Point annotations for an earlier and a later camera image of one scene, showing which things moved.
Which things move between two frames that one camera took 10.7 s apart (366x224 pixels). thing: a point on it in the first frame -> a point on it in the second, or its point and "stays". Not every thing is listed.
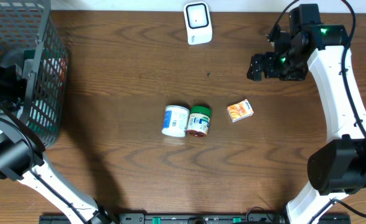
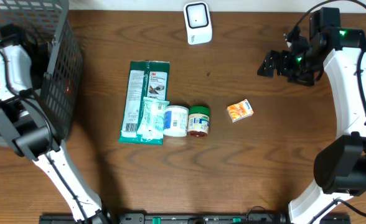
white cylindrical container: [176, 119] stays
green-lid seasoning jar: [198, 120] stays
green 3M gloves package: [50, 70] -> [147, 78]
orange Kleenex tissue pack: [239, 111] stays
